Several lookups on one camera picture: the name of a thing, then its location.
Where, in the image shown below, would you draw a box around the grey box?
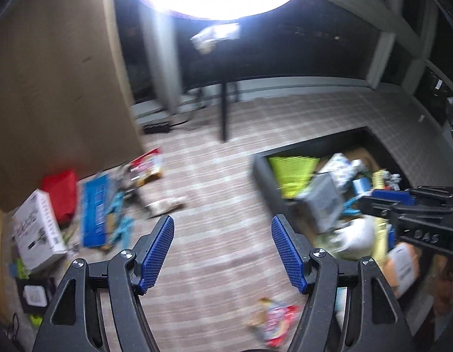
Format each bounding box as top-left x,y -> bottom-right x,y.
298,172 -> 346,231

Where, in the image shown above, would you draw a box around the red cloth pouch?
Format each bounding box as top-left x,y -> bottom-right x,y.
41,170 -> 80,226

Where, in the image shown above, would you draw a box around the black storage container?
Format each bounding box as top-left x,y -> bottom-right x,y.
251,126 -> 438,309

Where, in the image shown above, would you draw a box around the large brown board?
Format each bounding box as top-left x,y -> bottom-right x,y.
0,0 -> 146,213

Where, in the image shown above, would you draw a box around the black light stand pole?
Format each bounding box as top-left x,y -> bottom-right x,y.
218,42 -> 230,143

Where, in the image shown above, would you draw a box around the orange white packet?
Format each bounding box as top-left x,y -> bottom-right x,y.
386,244 -> 420,290

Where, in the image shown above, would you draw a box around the colourful snack packet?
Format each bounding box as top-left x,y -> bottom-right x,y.
248,297 -> 300,349

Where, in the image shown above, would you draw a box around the white crumpled bag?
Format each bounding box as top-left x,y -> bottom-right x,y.
334,216 -> 375,261

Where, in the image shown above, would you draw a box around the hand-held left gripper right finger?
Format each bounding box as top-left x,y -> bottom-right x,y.
271,214 -> 420,352

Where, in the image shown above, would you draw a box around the black power strip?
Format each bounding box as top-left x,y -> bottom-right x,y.
143,121 -> 172,134

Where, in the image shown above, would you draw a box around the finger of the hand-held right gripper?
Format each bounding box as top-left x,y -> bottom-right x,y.
371,188 -> 418,206
358,195 -> 398,225

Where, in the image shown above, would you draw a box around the yellow green mesh item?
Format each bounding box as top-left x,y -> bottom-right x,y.
267,155 -> 320,200

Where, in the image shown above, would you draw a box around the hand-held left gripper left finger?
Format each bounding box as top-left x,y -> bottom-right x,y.
32,214 -> 175,352

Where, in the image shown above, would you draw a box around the white printed box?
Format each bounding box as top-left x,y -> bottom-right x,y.
11,189 -> 67,274

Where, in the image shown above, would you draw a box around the light blue plastic clip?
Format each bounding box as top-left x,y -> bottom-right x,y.
107,187 -> 135,250

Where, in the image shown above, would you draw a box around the white device on light stand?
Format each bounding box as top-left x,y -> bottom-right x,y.
190,22 -> 242,54

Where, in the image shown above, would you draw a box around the black foil packet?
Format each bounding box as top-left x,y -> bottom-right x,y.
15,277 -> 56,316

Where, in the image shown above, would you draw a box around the blue flat packet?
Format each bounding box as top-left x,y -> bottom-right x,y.
80,174 -> 117,248

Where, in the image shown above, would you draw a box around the red snack packet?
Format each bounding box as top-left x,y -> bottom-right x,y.
129,148 -> 164,187

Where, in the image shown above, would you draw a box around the white blue patterned packet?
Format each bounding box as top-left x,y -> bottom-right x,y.
318,153 -> 363,191

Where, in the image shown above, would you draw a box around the white crumpled packet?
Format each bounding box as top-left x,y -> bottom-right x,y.
144,196 -> 188,217

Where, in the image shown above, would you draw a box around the small blue box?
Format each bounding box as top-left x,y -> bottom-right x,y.
353,178 -> 372,195

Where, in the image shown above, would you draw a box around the pale yellow packet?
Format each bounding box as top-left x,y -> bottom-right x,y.
371,170 -> 390,191

